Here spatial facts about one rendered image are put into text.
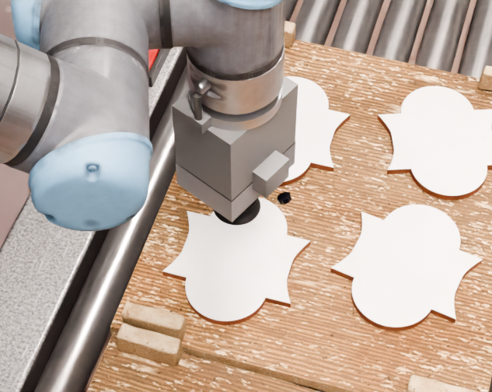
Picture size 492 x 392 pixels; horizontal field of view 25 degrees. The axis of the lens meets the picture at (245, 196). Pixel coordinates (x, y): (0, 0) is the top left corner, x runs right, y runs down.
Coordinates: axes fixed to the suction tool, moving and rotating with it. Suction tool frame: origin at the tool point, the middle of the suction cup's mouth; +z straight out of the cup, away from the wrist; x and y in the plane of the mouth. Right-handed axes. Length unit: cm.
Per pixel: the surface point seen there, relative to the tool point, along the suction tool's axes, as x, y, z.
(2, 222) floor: 83, 23, 103
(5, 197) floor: 87, 27, 103
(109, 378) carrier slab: 0.4, -17.1, 9.0
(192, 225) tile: 5.6, -0.2, 8.1
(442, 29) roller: 3.6, 40.4, 10.6
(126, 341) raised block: 0.8, -14.3, 6.6
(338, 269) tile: -8.4, 5.1, 8.1
